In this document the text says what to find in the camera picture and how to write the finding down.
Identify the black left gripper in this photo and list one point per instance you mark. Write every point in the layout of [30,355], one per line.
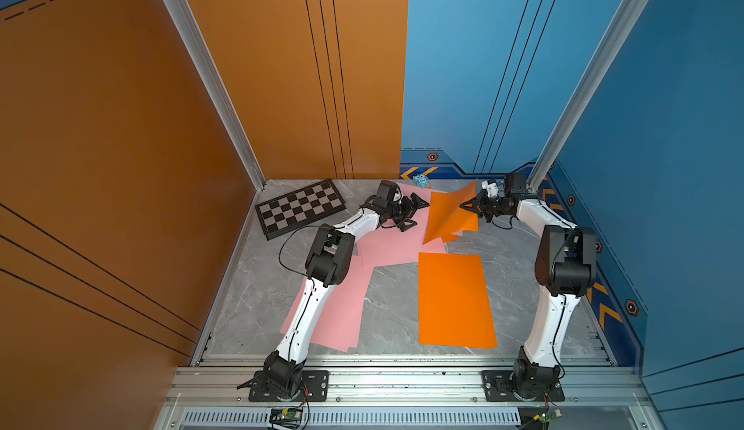
[408,210]

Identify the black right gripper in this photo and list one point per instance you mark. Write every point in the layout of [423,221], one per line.
[478,205]

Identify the orange curved paper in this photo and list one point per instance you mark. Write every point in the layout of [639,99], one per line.
[445,215]

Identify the pink paper underneath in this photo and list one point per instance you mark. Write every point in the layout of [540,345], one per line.
[391,246]

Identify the orange paper front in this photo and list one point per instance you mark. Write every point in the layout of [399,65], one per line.
[453,303]

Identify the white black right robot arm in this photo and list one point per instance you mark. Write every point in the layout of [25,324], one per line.
[565,269]

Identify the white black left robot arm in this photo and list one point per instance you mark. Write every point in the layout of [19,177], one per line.
[326,267]

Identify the small blue toy box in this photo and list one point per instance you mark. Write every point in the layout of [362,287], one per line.
[422,181]

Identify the black grey chessboard case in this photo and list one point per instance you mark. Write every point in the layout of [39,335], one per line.
[294,210]

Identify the right green circuit board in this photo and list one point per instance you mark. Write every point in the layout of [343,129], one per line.
[541,420]

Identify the green circuit board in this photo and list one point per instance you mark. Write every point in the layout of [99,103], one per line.
[286,418]
[541,420]

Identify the left green circuit board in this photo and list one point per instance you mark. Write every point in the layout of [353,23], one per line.
[286,418]

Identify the ventilation grille strip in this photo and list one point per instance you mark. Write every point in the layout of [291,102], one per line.
[351,416]

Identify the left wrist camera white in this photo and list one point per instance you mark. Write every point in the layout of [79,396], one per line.
[396,194]

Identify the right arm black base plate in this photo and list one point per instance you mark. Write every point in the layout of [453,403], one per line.
[503,386]

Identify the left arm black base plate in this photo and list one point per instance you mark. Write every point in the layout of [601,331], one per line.
[314,385]

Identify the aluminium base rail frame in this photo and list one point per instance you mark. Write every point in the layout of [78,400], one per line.
[598,395]

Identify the right aluminium corner post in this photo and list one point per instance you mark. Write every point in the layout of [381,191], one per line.
[622,23]

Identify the aluminium corner post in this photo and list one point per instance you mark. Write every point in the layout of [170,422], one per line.
[622,23]
[192,37]

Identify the left aluminium corner post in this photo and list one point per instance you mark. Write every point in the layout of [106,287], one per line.
[192,37]

